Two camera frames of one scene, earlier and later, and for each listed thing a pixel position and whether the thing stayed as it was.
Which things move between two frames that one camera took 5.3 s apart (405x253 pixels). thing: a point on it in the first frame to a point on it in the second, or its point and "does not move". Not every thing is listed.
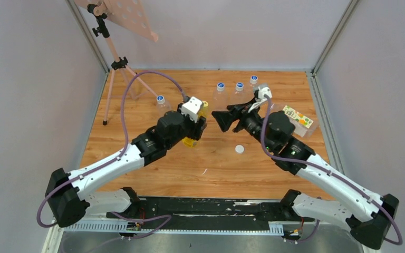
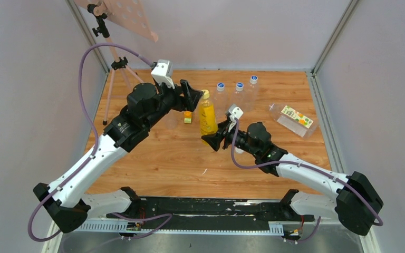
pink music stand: (131, 14) does not move
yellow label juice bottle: (191, 142) to (209, 123)
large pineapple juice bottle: (304, 126) does not move
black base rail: (197, 216) does not move
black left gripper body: (200, 127) to (182, 93)
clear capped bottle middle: (238, 97) does not move
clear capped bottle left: (220, 101) does not move
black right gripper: (225, 118) to (215, 139)
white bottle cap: (239, 148) does not move
